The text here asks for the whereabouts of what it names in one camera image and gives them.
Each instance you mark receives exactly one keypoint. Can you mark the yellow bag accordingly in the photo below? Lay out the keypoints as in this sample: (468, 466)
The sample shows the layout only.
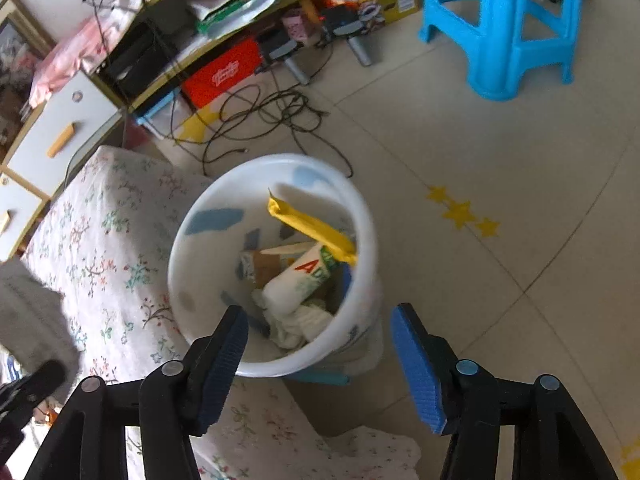
(310, 230)

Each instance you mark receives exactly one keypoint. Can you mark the low wooden cabinet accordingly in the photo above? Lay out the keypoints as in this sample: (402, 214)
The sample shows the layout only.
(165, 60)

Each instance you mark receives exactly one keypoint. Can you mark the grey drawer with round sticker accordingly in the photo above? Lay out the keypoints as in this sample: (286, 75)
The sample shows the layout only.
(60, 130)

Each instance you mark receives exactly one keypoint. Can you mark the white paper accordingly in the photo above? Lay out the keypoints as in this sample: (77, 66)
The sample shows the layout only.
(300, 327)

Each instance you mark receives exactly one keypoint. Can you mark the person's left forearm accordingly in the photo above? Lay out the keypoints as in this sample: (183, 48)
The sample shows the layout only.
(30, 315)

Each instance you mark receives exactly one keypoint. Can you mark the pink cloth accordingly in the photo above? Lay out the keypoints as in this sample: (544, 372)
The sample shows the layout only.
(75, 45)

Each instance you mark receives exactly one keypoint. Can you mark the grey handheld device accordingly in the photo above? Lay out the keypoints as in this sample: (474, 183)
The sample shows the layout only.
(352, 40)
(287, 57)

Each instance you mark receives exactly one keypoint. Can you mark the white printed bag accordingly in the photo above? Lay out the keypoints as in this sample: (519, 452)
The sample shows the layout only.
(260, 265)

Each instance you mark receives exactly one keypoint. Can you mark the yellow star floor sticker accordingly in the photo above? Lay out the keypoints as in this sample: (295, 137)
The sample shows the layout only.
(438, 193)
(487, 227)
(461, 214)

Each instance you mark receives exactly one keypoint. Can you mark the white trash bin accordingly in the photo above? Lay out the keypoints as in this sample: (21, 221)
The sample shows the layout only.
(210, 260)

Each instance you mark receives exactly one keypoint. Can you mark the red box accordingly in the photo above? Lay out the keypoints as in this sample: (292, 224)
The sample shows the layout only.
(222, 72)

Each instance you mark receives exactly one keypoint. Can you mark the blue plastic stool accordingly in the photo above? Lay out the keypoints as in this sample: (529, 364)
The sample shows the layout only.
(500, 25)

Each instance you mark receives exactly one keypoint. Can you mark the wooden shelf cabinet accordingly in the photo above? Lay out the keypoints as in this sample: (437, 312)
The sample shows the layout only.
(30, 170)

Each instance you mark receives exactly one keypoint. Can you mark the small pink box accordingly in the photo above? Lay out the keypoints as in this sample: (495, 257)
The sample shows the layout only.
(297, 26)

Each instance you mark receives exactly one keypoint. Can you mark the light blue tray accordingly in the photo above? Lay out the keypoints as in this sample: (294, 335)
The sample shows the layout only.
(155, 105)

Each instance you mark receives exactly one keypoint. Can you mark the black set-top box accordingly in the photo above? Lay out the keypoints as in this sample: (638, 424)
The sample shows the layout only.
(135, 57)

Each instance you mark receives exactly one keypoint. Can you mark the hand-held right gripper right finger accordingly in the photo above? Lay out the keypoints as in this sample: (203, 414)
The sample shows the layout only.
(417, 370)

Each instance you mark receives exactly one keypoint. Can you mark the framed picture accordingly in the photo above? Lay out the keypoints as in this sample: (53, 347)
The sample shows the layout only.
(20, 60)

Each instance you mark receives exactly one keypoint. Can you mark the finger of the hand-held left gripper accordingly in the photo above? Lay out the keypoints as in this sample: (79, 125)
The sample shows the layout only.
(45, 380)

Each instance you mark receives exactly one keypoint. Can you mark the green white bag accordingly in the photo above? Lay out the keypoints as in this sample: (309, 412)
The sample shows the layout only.
(235, 7)

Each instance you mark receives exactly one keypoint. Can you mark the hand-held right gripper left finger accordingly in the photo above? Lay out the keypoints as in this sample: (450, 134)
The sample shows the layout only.
(220, 370)

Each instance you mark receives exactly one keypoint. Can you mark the white bottle with green label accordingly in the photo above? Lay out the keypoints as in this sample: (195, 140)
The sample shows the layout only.
(295, 282)

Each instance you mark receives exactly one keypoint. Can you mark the floral tablecloth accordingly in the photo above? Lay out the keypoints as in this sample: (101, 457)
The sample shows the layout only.
(110, 240)

